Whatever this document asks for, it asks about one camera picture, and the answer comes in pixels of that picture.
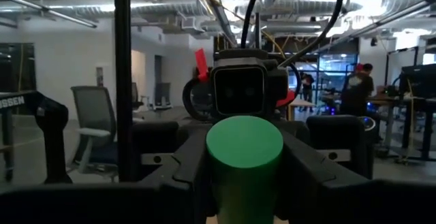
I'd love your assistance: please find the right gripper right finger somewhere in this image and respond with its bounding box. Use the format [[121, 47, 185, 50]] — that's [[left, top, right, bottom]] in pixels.
[[275, 130, 436, 224]]

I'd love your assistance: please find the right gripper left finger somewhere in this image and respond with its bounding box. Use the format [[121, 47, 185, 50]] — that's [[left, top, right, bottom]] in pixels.
[[0, 127, 219, 224]]

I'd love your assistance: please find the green foam cylinder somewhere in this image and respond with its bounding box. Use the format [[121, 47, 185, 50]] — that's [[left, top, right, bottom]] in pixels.
[[205, 115, 285, 224]]

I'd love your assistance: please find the person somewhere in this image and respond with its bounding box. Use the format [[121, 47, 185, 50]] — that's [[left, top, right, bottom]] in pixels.
[[339, 63, 376, 116], [300, 73, 316, 112]]

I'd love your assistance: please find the small wooden table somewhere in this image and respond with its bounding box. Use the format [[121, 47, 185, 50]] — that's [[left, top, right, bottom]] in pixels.
[[287, 97, 316, 121]]

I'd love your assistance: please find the black desk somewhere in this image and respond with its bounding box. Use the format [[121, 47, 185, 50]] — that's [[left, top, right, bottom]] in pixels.
[[366, 93, 436, 161]]

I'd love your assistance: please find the black desk monitor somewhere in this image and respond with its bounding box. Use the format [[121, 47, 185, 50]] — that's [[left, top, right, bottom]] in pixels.
[[398, 63, 436, 99]]

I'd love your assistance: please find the grey office chair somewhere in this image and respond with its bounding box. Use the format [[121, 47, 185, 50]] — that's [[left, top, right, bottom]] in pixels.
[[69, 85, 119, 180]]

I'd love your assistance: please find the red tag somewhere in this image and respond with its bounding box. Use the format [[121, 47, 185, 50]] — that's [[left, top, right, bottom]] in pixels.
[[193, 48, 211, 84]]

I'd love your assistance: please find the black frame post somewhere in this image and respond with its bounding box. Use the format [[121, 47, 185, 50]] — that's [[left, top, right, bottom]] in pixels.
[[113, 0, 134, 182]]

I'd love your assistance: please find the black cable loop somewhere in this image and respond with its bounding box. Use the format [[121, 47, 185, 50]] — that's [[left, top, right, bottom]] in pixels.
[[182, 77, 214, 121]]

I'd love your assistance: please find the black camera cable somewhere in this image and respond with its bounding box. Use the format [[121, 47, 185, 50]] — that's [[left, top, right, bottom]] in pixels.
[[240, 0, 344, 68]]

